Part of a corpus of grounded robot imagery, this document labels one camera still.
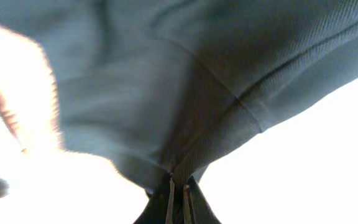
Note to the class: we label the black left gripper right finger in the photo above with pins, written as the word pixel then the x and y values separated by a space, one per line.
pixel 196 209

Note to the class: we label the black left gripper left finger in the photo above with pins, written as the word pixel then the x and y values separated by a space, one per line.
pixel 159 209

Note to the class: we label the black t-shirt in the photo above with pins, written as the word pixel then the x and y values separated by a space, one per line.
pixel 169 86

